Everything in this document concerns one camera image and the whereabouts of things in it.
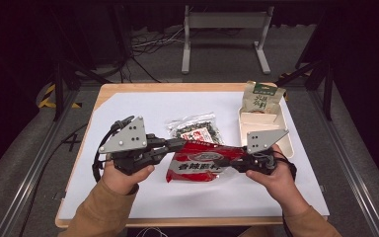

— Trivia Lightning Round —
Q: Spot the black floor cable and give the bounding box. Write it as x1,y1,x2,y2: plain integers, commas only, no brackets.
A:
19,122,89,237

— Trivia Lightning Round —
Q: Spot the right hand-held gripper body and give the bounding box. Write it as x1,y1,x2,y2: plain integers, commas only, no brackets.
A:
235,127,290,176

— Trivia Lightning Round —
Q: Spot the person's left hand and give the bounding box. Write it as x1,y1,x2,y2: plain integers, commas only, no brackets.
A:
101,159,156,197

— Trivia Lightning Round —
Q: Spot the thin white cable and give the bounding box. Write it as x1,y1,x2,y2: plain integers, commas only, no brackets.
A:
134,226,171,237

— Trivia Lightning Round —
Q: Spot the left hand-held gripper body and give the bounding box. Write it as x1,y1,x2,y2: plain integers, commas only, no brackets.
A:
98,115,150,177

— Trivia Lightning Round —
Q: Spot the yellow black hazard tape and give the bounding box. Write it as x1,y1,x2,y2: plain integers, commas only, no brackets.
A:
38,83,83,110

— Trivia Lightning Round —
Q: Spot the red seasoning packet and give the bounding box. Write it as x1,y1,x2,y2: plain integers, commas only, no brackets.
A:
165,140,249,184

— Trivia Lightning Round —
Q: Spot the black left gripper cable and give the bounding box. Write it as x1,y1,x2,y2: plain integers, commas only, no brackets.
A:
91,115,136,184

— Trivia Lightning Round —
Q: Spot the aluminium rail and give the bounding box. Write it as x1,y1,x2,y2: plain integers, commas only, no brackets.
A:
309,88,379,237
0,88,81,237

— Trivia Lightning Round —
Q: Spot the white compartment tray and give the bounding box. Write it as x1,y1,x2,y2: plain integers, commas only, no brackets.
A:
237,98,295,159

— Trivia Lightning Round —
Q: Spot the person's right hand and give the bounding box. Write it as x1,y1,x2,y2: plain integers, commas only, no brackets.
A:
245,144,311,217

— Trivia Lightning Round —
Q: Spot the white metal stand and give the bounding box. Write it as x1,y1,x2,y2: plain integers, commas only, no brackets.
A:
181,4,275,75

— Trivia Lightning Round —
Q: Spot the beige green seasoning packet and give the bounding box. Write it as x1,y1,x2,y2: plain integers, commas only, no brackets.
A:
241,80,287,116

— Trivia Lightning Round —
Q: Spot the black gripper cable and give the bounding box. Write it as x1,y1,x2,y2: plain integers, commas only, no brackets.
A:
265,151,299,183
91,115,136,184

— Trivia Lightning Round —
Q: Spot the black metal stand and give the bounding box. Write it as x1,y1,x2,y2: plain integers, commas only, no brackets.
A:
275,6,337,122
47,0,132,122

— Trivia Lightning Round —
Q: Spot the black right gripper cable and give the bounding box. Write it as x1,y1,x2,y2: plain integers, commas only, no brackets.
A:
265,151,299,183

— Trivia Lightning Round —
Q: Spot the white work board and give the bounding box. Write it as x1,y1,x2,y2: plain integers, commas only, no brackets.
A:
58,91,331,221

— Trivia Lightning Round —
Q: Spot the clear dried seaweed packet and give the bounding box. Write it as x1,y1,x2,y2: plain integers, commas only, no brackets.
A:
165,112,226,146

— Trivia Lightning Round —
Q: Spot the bundle of floor cables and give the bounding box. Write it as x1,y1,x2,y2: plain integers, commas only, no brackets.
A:
112,25,186,84

